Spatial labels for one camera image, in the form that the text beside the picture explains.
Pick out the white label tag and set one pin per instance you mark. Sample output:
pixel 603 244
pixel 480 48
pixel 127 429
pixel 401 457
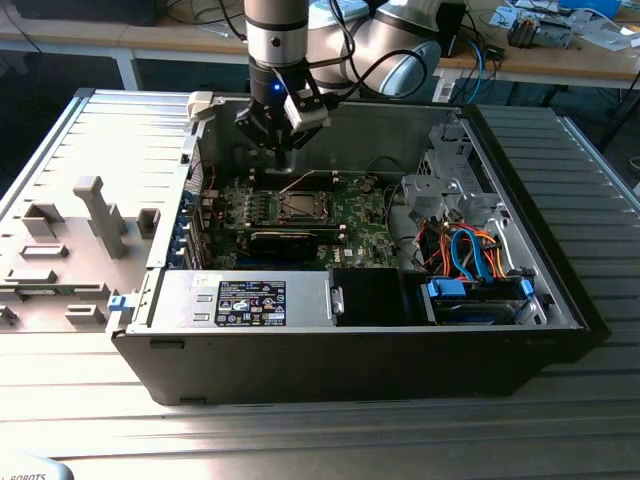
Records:
pixel 445 91

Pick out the hard disk in blue carrier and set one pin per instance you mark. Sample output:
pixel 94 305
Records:
pixel 470 310

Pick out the green motherboard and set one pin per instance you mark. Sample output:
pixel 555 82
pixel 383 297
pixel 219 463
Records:
pixel 365 220

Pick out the white papers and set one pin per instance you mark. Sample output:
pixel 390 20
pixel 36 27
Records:
pixel 610 37

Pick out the round coin cell battery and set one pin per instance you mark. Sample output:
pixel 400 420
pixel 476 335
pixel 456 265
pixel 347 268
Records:
pixel 367 185

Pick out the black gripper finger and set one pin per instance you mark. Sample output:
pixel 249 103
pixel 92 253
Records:
pixel 297 140
pixel 252 122

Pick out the grey parts rack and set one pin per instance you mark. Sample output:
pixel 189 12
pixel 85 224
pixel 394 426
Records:
pixel 75 250

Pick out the light wooden desk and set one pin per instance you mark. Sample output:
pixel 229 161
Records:
pixel 550 62
pixel 150 35

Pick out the green RAM stick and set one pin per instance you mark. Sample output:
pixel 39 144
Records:
pixel 235 227

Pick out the blue box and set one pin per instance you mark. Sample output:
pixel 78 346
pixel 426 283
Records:
pixel 590 6

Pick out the blue plastic latch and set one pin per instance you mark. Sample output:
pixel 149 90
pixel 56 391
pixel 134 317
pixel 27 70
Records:
pixel 119 303

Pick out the black upright box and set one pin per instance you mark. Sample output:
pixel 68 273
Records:
pixel 454 25

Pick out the silver power supply unit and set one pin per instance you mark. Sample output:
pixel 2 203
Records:
pixel 190 300

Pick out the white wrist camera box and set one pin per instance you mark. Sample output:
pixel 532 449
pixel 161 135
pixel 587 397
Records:
pixel 310 119

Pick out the beige plastic case latch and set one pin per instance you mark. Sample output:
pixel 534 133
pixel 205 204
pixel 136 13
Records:
pixel 200 105

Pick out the black graphics card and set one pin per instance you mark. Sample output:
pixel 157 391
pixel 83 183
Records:
pixel 282 245

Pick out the silver metal drive cage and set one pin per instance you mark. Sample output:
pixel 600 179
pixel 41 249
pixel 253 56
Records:
pixel 435 192

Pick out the black PC case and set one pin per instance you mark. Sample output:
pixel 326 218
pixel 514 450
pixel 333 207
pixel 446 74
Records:
pixel 300 365

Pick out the black finned CPU cooler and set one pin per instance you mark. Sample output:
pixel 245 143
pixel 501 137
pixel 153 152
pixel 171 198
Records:
pixel 522 32

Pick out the grey metal part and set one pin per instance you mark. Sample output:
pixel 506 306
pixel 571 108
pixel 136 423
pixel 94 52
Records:
pixel 557 36

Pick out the black device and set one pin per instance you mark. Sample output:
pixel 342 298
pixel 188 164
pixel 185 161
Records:
pixel 85 10

